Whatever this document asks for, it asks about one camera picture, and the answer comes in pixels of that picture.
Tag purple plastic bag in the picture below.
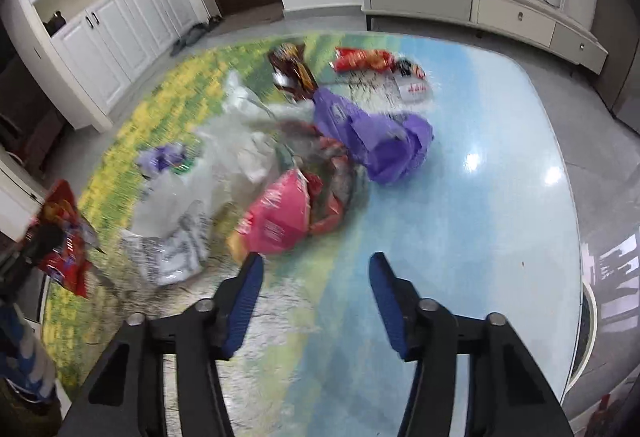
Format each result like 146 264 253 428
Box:
312 87 435 186

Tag grey slippers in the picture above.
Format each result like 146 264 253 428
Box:
169 23 209 58

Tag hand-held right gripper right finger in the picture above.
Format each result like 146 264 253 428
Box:
368 252 576 437

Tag small purple wrapper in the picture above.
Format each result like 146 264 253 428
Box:
136 143 193 180

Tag grey tall cabinet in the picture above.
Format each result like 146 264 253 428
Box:
592 0 640 138

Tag silver printed plastic bag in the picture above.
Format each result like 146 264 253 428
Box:
120 201 214 288

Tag person's left hand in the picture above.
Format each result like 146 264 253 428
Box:
0 302 57 402

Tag crumpled red and grey wrapper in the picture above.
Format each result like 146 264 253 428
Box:
294 122 362 236

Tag clear plastic bag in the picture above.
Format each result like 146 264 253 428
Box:
131 71 321 238

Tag black bag in cabinet niche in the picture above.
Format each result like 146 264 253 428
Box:
42 11 68 38

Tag pink snack packet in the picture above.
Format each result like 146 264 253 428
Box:
227 168 313 260

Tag red and blue snack packet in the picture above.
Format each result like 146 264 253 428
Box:
30 179 97 300

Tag brown snack packet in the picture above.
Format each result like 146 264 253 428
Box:
269 43 322 102

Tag red floor item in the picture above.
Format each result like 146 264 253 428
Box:
584 393 617 434

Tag white wall cabinet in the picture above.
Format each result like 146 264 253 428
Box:
12 0 222 132

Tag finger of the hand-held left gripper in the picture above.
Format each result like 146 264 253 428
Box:
30 223 67 265

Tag red snack packet orange print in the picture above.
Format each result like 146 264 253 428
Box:
332 46 433 104

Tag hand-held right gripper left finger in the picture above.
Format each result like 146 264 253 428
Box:
60 252 266 437

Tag white side furniture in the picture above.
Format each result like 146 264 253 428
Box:
0 153 49 242

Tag round white trash bin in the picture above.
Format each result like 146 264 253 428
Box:
561 279 599 410

